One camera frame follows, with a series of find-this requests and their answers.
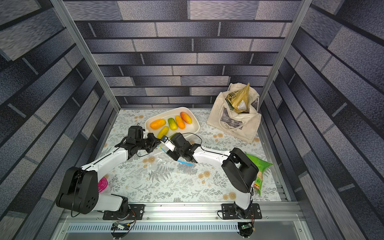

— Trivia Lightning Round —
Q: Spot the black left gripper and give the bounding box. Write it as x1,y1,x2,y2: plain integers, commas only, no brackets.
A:
136,132,164,152

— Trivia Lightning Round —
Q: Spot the orange yellow mango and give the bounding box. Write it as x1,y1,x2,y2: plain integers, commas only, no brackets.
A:
150,119,166,130

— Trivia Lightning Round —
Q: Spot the green yellow mango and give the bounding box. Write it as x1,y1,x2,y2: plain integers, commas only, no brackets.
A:
168,118,178,131

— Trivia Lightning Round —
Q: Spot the white oval plastic tray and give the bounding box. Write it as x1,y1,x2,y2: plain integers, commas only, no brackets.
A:
145,107,200,139

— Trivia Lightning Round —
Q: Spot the clear blue-zipper zip-top bag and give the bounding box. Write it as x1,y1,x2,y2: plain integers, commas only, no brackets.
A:
146,148,198,183

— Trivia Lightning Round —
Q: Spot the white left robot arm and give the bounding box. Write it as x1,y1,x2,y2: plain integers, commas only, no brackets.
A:
56,126,161,219

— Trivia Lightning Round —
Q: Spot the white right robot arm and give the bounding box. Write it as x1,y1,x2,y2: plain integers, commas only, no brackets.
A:
161,133,259,211

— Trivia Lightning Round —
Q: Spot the small yellow mango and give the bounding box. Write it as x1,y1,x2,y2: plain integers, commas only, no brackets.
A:
157,127,169,139

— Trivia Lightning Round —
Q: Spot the red orange mango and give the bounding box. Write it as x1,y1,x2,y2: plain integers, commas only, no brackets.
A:
180,112,193,124

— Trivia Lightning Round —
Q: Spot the beige canvas tote bag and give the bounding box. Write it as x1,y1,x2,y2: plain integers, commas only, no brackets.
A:
207,83,262,144

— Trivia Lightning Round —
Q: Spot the green snack bag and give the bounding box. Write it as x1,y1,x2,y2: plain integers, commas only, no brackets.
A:
246,153,273,195

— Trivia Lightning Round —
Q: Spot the pink cup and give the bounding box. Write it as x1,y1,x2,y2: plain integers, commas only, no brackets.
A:
98,177,109,193

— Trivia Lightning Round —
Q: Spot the gold foil snack packet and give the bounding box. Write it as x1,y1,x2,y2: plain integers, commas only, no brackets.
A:
226,84,250,114

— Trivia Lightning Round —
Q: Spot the left small circuit board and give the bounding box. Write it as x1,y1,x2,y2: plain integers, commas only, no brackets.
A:
111,222,131,232

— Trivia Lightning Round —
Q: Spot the small circuit board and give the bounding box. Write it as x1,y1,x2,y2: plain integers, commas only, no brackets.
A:
238,222,254,238
111,222,131,232

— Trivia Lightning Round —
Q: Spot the right small circuit board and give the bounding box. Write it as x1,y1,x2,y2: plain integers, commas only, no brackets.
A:
238,222,254,238

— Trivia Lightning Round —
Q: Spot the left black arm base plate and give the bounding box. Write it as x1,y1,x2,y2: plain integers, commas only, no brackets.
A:
103,203,145,221

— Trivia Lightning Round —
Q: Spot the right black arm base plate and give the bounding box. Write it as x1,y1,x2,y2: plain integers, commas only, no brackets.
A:
221,203,262,220

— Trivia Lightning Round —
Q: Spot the aluminium front rail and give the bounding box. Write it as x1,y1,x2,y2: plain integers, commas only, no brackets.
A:
59,202,305,223

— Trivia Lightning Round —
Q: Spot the left aluminium frame post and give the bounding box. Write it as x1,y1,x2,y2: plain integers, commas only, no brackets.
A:
50,0,121,112

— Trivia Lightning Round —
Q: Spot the aluminium frame post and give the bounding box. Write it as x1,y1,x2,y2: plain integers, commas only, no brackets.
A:
258,0,313,107
50,0,121,112

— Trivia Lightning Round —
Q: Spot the right aluminium frame post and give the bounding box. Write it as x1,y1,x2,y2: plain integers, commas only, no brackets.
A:
258,0,313,107

